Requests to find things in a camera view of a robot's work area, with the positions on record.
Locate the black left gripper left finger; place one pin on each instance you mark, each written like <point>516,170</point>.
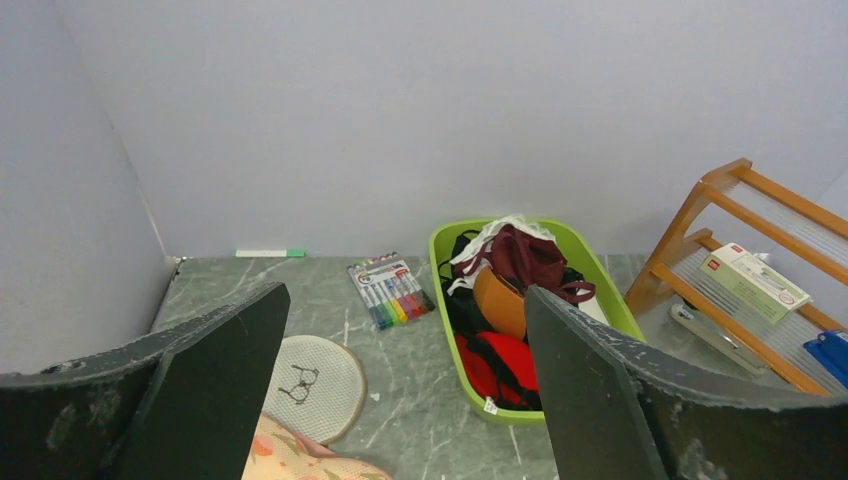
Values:
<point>180,403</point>

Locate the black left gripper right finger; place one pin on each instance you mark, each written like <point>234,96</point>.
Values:
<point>618,408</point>

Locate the peach floral mesh laundry bag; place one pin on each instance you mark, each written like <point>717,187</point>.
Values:
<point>278,452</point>

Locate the red bra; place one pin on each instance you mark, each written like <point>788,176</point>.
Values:
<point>501,368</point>

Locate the orange bra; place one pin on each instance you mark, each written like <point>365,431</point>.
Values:
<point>500,304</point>

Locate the maroon bra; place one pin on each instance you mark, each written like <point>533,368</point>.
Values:
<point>522,261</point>

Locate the white bra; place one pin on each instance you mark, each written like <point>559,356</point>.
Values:
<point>475,254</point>

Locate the grey black stapler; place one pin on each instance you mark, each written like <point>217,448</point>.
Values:
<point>718,339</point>

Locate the green white marker pen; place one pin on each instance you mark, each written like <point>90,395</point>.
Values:
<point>282,253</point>

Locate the green white staple box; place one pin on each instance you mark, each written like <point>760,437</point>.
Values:
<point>767,292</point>

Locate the orange wooden shelf rack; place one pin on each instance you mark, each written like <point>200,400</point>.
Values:
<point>682,264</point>

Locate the blue stapler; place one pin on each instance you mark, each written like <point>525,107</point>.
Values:
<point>829,348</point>

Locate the pack of coloured markers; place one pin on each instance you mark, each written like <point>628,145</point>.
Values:
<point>389,290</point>

